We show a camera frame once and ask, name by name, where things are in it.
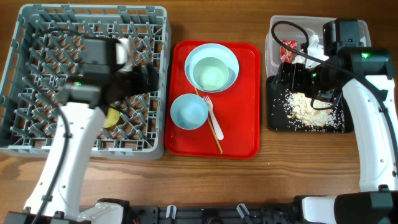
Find green bowl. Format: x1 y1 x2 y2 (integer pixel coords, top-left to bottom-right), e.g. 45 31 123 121
192 57 229 92

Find wooden chopstick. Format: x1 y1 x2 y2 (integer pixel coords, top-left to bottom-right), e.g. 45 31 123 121
194 87 223 154

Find clear plastic bin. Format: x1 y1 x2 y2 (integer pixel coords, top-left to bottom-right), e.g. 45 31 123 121
264 15 373 78

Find red plastic tray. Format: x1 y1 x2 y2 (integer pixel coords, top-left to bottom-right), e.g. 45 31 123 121
164 42 261 159

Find large light blue plate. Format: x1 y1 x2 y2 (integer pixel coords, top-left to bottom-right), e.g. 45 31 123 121
184 43 239 93

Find red snack wrapper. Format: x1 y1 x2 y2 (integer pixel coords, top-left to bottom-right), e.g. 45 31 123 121
279 40 297 63

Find grey dishwasher rack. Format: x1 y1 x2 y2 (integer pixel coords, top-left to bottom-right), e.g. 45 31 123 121
1 4 172 159

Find white plastic fork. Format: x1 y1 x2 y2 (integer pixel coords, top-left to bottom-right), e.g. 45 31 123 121
203 96 224 140

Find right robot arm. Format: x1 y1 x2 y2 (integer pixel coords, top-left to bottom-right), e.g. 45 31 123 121
274 19 397 223

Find small light blue bowl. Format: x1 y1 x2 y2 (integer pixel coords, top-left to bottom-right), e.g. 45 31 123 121
170 93 208 130

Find black tray bin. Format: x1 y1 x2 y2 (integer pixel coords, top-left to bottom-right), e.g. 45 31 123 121
266 76 354 133

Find white tissue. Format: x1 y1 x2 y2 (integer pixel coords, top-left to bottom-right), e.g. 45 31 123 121
292 35 329 68

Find rice and food scraps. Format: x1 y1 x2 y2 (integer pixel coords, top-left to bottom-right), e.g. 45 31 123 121
269 90 346 133

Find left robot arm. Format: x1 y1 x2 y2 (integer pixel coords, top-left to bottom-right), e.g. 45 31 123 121
5 37 158 223

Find yellow plastic cup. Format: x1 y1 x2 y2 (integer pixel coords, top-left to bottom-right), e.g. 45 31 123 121
103 107 120 128

